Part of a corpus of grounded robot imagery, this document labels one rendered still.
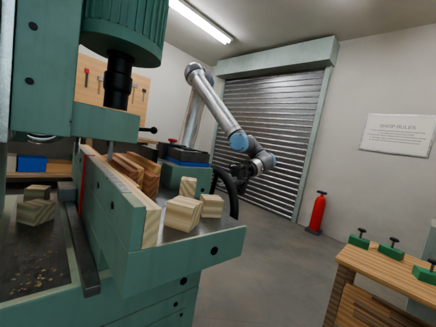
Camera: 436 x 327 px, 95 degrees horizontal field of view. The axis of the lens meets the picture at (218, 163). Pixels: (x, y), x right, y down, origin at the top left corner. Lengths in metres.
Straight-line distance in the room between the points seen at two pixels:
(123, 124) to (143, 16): 0.22
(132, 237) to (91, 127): 0.30
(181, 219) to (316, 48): 3.28
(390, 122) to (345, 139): 0.49
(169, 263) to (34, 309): 0.19
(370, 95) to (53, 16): 3.18
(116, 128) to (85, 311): 0.34
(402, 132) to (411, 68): 0.73
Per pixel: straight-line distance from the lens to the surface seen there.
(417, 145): 3.13
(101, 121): 0.50
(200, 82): 1.19
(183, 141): 1.33
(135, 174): 0.44
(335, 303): 1.50
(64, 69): 0.47
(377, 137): 3.16
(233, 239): 0.37
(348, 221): 3.25
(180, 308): 0.54
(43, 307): 0.41
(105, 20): 0.50
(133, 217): 0.25
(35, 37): 0.47
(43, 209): 0.58
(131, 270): 0.28
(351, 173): 3.18
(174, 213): 0.32
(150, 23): 0.52
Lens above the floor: 1.04
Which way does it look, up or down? 6 degrees down
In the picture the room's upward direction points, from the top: 10 degrees clockwise
